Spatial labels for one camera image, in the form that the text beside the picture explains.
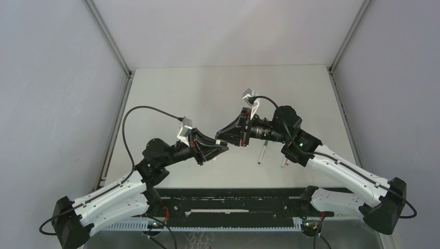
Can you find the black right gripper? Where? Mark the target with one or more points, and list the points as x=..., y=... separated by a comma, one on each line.
x=235, y=132

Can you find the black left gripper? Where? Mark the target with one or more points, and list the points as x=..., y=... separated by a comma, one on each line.
x=207, y=152

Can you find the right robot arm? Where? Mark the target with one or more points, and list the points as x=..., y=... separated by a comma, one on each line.
x=376, y=200

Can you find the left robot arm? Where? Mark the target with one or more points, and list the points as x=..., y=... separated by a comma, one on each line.
x=75, y=221

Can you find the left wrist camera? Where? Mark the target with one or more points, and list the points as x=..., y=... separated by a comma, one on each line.
x=185, y=128

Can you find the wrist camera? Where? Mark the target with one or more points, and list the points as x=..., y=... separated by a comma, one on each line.
x=249, y=96
x=185, y=128

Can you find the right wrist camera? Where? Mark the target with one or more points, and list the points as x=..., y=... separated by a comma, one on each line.
x=249, y=96

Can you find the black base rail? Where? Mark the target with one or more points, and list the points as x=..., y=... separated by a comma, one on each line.
x=232, y=207

